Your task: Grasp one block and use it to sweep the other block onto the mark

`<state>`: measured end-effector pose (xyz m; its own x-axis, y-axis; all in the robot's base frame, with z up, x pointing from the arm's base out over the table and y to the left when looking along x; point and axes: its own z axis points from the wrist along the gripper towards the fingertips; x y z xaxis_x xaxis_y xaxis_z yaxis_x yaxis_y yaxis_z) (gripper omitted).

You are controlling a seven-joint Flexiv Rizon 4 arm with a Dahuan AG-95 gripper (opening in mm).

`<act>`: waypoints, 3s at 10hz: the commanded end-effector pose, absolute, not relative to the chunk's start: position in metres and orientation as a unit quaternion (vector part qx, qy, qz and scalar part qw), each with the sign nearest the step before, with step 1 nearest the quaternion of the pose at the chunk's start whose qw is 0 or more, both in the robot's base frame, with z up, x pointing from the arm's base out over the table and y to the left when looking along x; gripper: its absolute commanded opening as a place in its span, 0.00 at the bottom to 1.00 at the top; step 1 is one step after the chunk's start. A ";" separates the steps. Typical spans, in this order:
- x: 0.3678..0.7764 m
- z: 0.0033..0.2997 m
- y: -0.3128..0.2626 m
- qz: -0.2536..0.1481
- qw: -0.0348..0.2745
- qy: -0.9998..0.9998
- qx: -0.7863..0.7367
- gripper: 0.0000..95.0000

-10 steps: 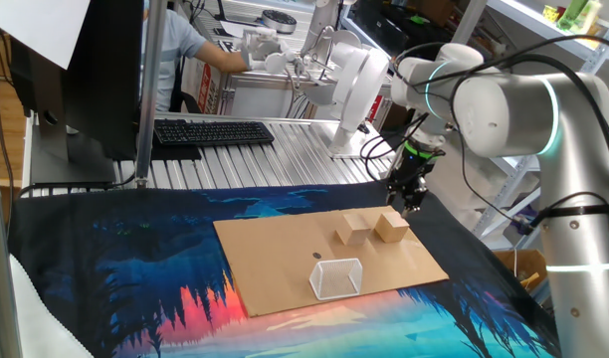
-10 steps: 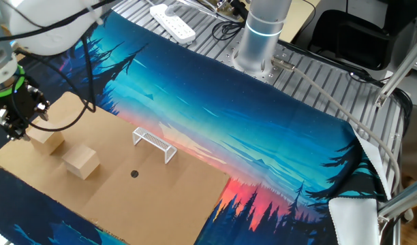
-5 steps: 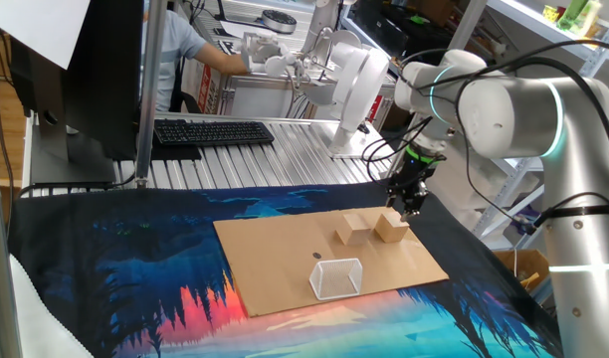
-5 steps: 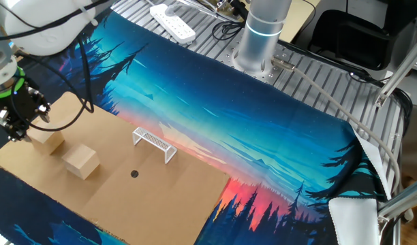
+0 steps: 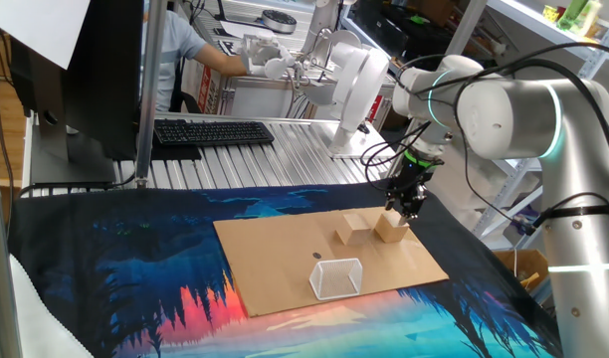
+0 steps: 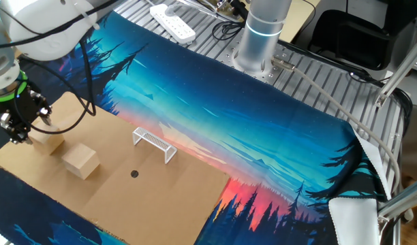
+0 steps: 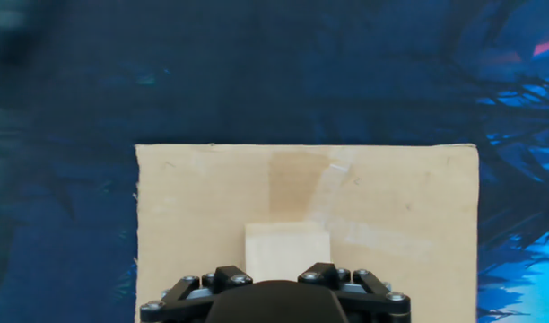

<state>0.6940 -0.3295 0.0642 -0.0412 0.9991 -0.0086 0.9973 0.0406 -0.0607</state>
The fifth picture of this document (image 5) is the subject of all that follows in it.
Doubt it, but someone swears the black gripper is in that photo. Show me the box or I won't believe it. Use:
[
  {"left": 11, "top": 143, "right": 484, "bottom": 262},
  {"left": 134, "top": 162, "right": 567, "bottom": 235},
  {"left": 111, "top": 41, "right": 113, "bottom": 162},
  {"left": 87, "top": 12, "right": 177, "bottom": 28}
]
[{"left": 385, "top": 161, "right": 435, "bottom": 220}]

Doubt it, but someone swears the light wooden cube block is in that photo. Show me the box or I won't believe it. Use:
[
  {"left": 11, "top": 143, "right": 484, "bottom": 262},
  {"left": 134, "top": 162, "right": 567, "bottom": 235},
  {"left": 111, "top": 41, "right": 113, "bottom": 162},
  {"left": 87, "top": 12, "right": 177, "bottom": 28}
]
[
  {"left": 335, "top": 212, "right": 373, "bottom": 248},
  {"left": 373, "top": 211, "right": 411, "bottom": 245}
]

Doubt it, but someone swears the white handheld device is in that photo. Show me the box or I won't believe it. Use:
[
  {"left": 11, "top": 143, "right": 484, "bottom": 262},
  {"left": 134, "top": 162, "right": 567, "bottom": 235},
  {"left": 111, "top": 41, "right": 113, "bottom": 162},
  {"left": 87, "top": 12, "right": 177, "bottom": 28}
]
[{"left": 239, "top": 30, "right": 305, "bottom": 84}]

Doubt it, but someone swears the bare person forearm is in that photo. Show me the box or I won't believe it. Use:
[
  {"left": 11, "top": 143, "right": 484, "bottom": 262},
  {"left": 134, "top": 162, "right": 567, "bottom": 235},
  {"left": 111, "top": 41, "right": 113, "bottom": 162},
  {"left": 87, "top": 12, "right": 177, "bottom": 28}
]
[{"left": 193, "top": 43, "right": 250, "bottom": 77}]

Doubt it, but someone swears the white packing foam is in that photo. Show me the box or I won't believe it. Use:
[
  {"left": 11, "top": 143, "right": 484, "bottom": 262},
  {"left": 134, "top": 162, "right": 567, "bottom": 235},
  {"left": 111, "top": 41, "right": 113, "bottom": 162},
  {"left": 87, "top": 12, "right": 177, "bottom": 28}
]
[{"left": 426, "top": 148, "right": 490, "bottom": 235}]

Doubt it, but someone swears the white mesh toy goal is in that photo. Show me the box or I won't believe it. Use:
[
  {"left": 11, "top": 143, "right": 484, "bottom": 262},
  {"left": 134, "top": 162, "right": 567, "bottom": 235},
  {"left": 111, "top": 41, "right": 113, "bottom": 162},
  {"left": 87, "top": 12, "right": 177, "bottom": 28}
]
[{"left": 307, "top": 257, "right": 364, "bottom": 301}]

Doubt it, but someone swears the brown cardboard box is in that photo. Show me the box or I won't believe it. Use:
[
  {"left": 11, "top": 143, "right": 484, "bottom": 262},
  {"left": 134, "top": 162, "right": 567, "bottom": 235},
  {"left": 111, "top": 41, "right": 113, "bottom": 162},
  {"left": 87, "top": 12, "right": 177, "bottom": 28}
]
[{"left": 493, "top": 247, "right": 552, "bottom": 302}]

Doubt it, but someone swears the brown cardboard sheet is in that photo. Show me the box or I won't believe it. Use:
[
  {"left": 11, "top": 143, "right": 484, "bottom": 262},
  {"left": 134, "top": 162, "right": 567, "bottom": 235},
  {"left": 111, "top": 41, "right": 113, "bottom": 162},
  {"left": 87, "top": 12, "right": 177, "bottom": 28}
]
[{"left": 213, "top": 206, "right": 451, "bottom": 318}]

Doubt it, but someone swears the silver equipment case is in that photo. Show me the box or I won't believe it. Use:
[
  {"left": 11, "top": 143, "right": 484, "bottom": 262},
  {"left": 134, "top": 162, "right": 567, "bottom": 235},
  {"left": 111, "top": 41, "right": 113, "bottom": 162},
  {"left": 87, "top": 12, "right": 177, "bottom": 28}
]
[{"left": 219, "top": 74, "right": 338, "bottom": 120}]

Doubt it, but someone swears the black keyboard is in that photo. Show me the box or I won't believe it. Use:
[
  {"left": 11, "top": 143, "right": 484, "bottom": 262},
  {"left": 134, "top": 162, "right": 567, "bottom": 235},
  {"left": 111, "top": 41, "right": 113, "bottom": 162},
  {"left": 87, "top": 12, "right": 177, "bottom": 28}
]
[{"left": 152, "top": 117, "right": 276, "bottom": 148}]

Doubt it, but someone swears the round black device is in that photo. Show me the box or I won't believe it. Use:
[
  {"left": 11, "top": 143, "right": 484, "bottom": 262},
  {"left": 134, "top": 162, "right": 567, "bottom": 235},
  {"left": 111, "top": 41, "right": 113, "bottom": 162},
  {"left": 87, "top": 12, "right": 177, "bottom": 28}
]
[{"left": 261, "top": 8, "right": 299, "bottom": 35}]

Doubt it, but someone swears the white metal shelf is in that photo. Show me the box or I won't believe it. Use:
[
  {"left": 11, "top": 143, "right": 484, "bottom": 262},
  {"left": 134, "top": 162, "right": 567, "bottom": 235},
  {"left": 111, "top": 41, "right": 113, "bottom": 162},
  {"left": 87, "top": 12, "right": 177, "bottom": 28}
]
[{"left": 446, "top": 0, "right": 609, "bottom": 240}]

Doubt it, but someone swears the red white sign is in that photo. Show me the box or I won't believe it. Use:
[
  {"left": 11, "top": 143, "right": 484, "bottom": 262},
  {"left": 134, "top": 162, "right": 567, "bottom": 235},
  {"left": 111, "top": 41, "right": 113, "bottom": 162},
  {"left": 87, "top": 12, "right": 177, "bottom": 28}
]
[{"left": 196, "top": 64, "right": 222, "bottom": 114}]

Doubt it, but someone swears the green bottle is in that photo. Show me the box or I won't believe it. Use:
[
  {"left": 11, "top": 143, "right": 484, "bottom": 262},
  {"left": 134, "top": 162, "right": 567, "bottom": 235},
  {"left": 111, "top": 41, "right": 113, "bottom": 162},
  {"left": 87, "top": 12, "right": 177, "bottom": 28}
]
[{"left": 556, "top": 0, "right": 590, "bottom": 32}]

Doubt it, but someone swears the person in blue shirt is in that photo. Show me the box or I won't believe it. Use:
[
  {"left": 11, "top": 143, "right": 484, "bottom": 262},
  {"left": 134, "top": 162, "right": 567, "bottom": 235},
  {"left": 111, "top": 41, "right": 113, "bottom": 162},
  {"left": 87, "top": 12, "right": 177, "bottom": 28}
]
[{"left": 144, "top": 8, "right": 209, "bottom": 114}]

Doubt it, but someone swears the forest sunset printed cloth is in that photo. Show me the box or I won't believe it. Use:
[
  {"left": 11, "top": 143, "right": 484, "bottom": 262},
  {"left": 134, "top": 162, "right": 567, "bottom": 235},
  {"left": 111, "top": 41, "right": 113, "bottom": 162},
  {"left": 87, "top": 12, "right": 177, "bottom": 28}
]
[{"left": 8, "top": 178, "right": 564, "bottom": 358}]

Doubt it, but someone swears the black computer monitor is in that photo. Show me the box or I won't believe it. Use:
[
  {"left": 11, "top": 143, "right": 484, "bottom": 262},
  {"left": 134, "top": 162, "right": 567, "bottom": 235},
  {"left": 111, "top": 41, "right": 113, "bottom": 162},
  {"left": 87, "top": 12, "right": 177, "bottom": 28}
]
[{"left": 8, "top": 0, "right": 146, "bottom": 188}]

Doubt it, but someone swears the white paper sheet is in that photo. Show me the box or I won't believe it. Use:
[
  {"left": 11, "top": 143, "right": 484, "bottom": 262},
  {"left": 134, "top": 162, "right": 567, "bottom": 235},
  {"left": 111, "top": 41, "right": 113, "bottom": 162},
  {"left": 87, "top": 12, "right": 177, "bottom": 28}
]
[{"left": 0, "top": 0, "right": 92, "bottom": 71}]

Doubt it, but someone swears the green wrist adapter ring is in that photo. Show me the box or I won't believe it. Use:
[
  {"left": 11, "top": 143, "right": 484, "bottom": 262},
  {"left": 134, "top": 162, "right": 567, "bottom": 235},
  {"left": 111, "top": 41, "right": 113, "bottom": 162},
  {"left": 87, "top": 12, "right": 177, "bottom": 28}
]
[{"left": 402, "top": 148, "right": 438, "bottom": 170}]

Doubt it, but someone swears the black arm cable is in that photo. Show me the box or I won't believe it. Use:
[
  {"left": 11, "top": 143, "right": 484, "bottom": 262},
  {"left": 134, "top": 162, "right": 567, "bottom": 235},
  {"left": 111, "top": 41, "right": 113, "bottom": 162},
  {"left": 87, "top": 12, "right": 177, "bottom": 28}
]
[
  {"left": 396, "top": 42, "right": 609, "bottom": 100},
  {"left": 358, "top": 54, "right": 609, "bottom": 235}
]

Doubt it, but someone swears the black monitor cable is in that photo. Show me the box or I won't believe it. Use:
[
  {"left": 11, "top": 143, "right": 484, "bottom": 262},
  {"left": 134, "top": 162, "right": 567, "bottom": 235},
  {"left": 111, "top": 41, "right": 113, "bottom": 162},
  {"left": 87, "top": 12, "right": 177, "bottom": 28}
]
[{"left": 16, "top": 171, "right": 137, "bottom": 200}]

